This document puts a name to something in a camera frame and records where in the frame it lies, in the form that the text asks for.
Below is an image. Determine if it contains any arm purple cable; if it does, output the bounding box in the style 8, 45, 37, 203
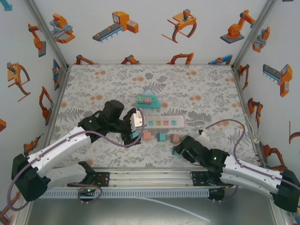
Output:
205, 119, 285, 204
6, 107, 145, 212

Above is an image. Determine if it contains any teal triangular power strip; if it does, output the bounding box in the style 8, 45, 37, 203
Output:
134, 90, 162, 110

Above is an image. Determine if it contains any black connector box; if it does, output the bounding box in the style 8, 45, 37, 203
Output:
208, 188, 226, 203

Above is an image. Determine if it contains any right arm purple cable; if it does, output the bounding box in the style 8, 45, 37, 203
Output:
205, 119, 285, 204

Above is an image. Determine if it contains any circuit board with green LED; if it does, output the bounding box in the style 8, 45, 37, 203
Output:
78, 187, 98, 198

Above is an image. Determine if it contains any white slotted cable duct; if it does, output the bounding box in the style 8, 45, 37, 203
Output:
39, 189, 210, 199

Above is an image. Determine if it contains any aluminium corner post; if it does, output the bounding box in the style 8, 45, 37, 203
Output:
24, 0, 70, 70
233, 0, 279, 69

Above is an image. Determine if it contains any aluminium side rail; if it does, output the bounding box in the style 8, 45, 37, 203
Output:
231, 64, 268, 170
43, 66, 71, 143

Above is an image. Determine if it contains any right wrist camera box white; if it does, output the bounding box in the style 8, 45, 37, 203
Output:
195, 129, 212, 143

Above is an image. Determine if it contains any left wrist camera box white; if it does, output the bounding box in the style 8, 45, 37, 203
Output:
129, 109, 144, 132

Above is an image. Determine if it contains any white power strip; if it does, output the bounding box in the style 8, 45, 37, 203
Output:
140, 114, 186, 129

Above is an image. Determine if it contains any aluminium base beam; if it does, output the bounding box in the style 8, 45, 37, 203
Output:
22, 168, 279, 190

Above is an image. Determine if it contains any grey metal panel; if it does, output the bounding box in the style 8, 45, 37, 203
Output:
24, 196, 277, 225

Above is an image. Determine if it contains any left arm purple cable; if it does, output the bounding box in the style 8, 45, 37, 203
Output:
6, 107, 145, 212

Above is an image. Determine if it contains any floral patterned table mat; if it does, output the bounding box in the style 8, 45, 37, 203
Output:
49, 63, 265, 169

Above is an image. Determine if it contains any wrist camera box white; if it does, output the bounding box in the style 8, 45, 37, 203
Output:
195, 129, 212, 143
129, 109, 144, 132

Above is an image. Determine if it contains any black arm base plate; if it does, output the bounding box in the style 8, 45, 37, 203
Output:
191, 171, 234, 188
67, 172, 111, 188

